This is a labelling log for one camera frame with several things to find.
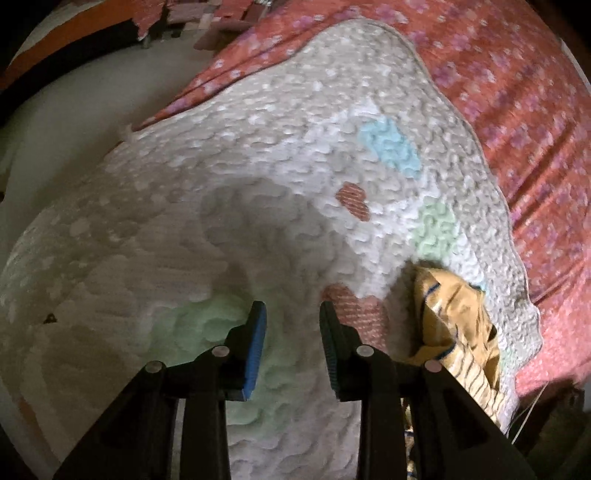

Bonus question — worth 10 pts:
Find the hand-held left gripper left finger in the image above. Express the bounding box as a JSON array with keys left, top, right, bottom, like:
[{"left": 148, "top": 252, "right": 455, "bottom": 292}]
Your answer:
[{"left": 52, "top": 301, "right": 268, "bottom": 480}]

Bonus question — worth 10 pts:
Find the red floral bed sheet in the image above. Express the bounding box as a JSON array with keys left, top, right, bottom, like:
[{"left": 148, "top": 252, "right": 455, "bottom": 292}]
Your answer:
[{"left": 139, "top": 0, "right": 591, "bottom": 407}]

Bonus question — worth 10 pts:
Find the white quilted patchwork blanket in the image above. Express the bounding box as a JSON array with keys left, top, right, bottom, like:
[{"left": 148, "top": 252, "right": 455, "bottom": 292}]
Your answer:
[{"left": 0, "top": 18, "right": 542, "bottom": 480}]

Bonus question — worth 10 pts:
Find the yellow striped small garment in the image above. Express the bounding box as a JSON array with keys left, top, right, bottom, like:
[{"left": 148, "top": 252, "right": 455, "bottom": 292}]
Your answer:
[{"left": 403, "top": 264, "right": 504, "bottom": 480}]

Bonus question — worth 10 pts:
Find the orange and black cloth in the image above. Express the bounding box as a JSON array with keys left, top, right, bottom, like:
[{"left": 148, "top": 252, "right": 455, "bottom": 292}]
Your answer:
[{"left": 0, "top": 0, "right": 160, "bottom": 93}]

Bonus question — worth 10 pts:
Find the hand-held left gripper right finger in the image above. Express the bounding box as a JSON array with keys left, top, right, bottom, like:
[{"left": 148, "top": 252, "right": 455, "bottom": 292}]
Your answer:
[{"left": 319, "top": 301, "right": 539, "bottom": 480}]

